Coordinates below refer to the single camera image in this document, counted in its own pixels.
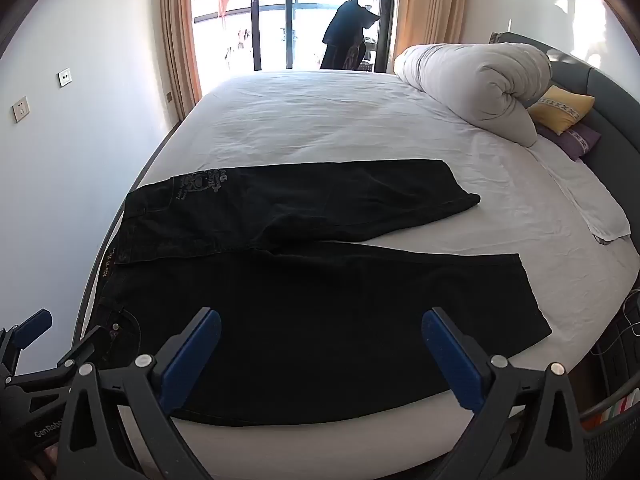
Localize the rolled white duvet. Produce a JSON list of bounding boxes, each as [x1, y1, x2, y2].
[[393, 42, 553, 148]]

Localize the black denim pants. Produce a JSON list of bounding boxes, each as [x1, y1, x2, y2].
[[95, 159, 553, 427]]

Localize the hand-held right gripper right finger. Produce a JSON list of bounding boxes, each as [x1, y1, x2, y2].
[[421, 307, 593, 480]]

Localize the bed with white sheet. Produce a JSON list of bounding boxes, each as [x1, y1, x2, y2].
[[75, 67, 640, 463]]

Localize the folded white sheet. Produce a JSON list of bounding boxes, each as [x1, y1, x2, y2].
[[537, 140, 632, 246]]

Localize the black mesh chair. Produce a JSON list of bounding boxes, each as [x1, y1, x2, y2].
[[580, 375, 640, 480]]

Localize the dark hanging garment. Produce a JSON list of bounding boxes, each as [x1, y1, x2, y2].
[[320, 1, 381, 71]]

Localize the dark balcony door frame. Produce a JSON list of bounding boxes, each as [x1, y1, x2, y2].
[[250, 0, 397, 73]]

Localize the white charging cables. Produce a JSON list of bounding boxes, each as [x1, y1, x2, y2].
[[597, 290, 640, 356]]

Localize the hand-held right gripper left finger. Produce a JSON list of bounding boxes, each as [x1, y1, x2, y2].
[[57, 307, 223, 480]]

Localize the yellow patterned pillow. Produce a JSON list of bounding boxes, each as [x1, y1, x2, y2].
[[527, 85, 596, 136]]

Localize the beige curtain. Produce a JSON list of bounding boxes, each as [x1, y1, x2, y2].
[[392, 0, 468, 61], [159, 0, 203, 126]]

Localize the striped cloth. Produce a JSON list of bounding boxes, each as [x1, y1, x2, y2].
[[597, 395, 632, 428]]

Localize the dark grey padded headboard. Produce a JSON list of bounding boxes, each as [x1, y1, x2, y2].
[[487, 32, 640, 201]]

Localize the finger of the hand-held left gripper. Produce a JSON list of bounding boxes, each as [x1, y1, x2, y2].
[[9, 326, 122, 397], [0, 309, 54, 377]]

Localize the purple patterned pillow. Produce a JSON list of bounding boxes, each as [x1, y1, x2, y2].
[[537, 122, 602, 162]]

